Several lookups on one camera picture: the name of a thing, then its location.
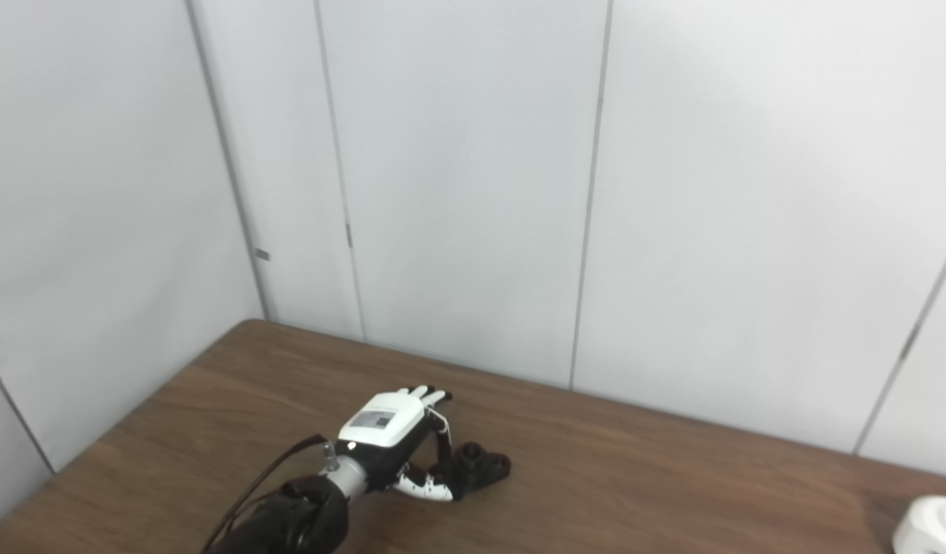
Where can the round white plastic piece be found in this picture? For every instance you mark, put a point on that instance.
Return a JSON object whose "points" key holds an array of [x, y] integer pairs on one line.
{"points": [[934, 527]]}

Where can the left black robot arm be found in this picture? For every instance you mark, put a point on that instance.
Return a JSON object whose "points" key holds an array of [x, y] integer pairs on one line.
{"points": [[295, 519]]}

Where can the black plastic holder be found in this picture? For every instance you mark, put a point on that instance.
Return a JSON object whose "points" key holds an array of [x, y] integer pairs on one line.
{"points": [[480, 465]]}

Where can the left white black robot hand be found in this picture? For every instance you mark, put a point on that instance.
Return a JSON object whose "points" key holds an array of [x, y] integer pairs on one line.
{"points": [[384, 423]]}

